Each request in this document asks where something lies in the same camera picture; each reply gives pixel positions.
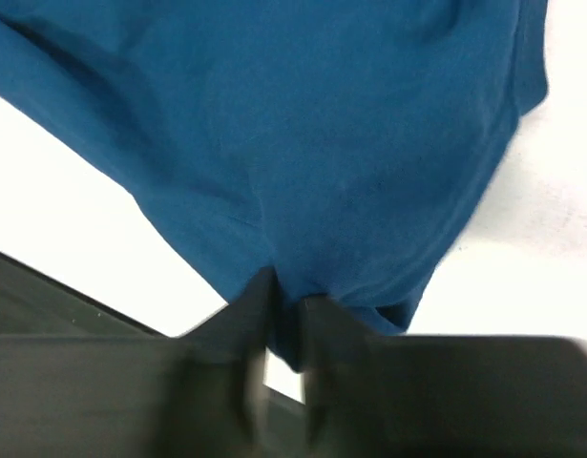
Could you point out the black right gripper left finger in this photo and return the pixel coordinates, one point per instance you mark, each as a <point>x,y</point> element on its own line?
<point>196,396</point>

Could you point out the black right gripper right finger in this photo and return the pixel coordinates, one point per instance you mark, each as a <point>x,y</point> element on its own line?
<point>368,395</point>

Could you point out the blue t shirt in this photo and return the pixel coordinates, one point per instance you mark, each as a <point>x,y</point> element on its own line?
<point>344,143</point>

